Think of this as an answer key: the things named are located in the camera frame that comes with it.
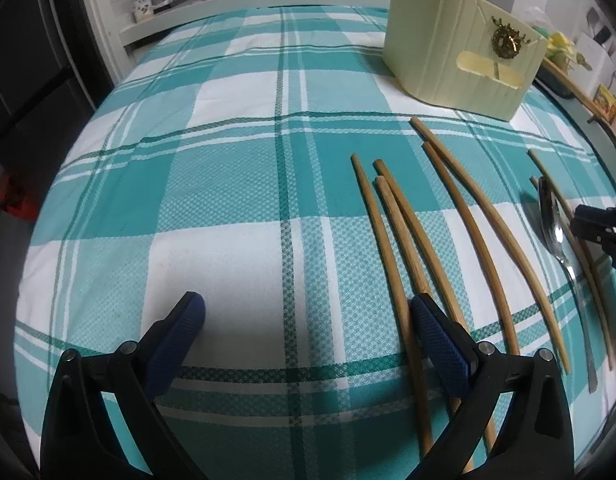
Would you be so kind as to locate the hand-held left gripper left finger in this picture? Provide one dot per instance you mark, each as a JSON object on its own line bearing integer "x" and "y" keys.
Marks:
{"x": 185, "y": 320}

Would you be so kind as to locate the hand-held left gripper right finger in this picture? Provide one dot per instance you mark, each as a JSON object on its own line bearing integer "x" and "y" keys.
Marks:
{"x": 437, "y": 335}

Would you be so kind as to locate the metal spoon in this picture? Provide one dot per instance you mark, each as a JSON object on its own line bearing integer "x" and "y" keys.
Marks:
{"x": 552, "y": 230}

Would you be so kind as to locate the wooden chopstick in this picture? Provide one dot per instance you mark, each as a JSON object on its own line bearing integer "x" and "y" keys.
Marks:
{"x": 487, "y": 205}
{"x": 467, "y": 215}
{"x": 382, "y": 240}
{"x": 395, "y": 225}
{"x": 600, "y": 305}
{"x": 407, "y": 220}

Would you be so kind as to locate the cream utensil holder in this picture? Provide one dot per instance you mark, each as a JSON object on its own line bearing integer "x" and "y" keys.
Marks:
{"x": 437, "y": 50}

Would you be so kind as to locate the wooden cutting board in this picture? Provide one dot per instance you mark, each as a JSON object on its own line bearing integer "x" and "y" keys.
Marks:
{"x": 572, "y": 87}

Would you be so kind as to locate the teal plaid tablecloth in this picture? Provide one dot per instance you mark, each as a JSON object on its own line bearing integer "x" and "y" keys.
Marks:
{"x": 188, "y": 185}

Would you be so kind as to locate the white knife block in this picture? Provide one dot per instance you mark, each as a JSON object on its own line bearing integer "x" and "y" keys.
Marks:
{"x": 597, "y": 57}

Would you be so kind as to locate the red container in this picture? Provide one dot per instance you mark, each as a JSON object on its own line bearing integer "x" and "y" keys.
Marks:
{"x": 19, "y": 197}

